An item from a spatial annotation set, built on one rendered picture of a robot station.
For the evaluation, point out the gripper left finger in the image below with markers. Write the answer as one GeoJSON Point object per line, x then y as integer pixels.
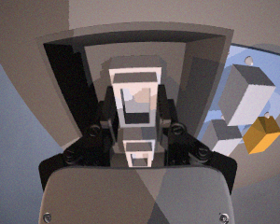
{"type": "Point", "coordinates": [88, 150]}

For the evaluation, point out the orange block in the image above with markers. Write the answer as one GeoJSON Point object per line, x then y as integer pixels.
{"type": "Point", "coordinates": [261, 134]}

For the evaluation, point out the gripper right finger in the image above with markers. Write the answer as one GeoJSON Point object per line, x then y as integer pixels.
{"type": "Point", "coordinates": [181, 148]}

